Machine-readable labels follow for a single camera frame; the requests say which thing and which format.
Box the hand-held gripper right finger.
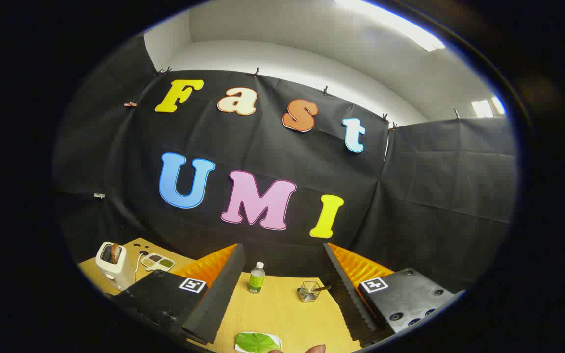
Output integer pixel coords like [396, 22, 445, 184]
[322, 242, 465, 348]

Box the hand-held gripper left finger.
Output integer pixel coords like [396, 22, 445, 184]
[110, 243, 246, 345]

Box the green lettuce leaf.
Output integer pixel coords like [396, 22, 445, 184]
[237, 333, 281, 353]

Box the green label plastic bottle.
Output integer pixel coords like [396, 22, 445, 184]
[247, 262, 266, 294]

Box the white divided dish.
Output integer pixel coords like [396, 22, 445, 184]
[140, 253, 175, 272]

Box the white leaf-shaped plate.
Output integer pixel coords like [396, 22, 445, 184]
[235, 332, 283, 353]

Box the white toaster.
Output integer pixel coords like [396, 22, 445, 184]
[95, 241, 136, 291]

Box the bright window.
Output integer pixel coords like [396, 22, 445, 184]
[471, 95, 507, 119]

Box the metal wire holder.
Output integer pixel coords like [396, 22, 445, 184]
[298, 281, 321, 303]

